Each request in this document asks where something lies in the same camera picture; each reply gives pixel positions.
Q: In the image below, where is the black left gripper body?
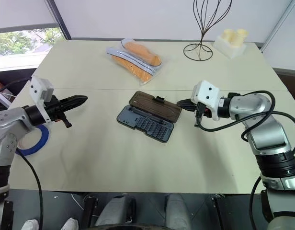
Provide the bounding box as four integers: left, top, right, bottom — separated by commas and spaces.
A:
43, 95, 73, 129

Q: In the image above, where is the white cup holder block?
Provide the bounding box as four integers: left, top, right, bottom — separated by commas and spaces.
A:
213, 34, 247, 59

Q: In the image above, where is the clear plastic insole bag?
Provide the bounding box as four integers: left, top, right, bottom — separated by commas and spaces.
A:
105, 38, 164, 86

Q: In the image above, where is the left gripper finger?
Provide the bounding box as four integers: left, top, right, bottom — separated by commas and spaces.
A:
62, 100, 85, 112
58, 94, 89, 104

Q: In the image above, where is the screwdriver bit case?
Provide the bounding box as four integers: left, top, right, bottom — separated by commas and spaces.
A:
116, 90, 183, 145

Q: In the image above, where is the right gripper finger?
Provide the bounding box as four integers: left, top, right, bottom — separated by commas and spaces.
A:
177, 103, 196, 112
176, 97, 193, 106

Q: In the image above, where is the blue tape roll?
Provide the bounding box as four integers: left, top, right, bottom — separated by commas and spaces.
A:
15, 124, 50, 157

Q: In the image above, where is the dark window frame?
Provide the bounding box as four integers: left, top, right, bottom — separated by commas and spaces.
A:
51, 0, 72, 41

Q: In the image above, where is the orange shoe insole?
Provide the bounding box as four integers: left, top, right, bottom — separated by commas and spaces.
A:
106, 47, 157, 85
121, 39, 162, 67

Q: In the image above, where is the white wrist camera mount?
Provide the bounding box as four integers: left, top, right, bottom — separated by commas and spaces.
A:
190, 80, 223, 121
29, 76, 55, 125

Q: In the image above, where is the cream paper cup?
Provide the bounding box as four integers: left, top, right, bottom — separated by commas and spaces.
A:
221, 28, 237, 46
235, 28, 250, 46

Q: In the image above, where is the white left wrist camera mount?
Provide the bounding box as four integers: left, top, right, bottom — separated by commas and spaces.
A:
29, 76, 55, 125

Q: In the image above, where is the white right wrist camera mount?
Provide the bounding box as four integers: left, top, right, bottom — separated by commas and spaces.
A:
190, 80, 223, 121

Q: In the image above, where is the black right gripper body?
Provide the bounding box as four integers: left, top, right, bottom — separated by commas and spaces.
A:
189, 100, 212, 119

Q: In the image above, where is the white shoe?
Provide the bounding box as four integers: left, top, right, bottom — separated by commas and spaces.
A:
21, 218, 40, 230
59, 217, 79, 230

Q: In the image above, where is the grey rounded robot leg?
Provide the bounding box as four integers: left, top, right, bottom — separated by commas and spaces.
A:
94, 193, 136, 228
165, 193, 193, 230

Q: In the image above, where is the black wire stand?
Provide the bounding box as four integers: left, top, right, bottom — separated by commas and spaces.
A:
182, 0, 233, 62

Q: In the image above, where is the white roller blind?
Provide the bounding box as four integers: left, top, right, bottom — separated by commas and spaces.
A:
0, 0, 58, 35

